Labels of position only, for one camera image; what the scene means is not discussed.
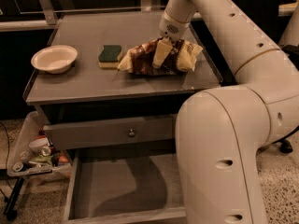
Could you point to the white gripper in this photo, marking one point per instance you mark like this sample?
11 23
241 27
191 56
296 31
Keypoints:
170 29

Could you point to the brown chip bag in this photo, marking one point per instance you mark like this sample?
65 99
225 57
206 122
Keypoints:
180 60

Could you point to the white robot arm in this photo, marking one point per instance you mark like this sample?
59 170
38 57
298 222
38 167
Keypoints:
218 131

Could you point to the grey drawer cabinet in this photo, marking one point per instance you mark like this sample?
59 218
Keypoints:
87 92

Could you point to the round metal drawer knob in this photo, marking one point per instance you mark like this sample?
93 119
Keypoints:
131 133

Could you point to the grey top drawer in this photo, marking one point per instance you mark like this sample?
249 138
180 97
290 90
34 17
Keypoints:
110 132

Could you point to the grey open middle drawer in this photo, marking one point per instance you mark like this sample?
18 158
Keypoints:
124 187

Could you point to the green yellow sponge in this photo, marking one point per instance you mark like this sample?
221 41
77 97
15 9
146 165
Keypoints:
110 56

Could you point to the black office chair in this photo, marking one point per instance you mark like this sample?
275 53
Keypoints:
267 13

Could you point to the white paper bowl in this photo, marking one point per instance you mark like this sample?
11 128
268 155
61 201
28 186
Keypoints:
54 59

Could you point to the metal railing bar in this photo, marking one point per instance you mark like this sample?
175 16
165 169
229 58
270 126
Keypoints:
8 26

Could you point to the metal can in bin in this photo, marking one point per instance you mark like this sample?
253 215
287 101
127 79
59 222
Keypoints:
46 151

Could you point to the white cup in bin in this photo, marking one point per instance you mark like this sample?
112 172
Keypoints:
37 144

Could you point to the clear plastic bin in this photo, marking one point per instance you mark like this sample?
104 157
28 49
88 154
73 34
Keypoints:
24 162

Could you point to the black stand leg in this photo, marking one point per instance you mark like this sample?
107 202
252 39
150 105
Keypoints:
9 210

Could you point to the metal railing bracket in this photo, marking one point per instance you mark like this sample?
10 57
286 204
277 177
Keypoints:
48 11

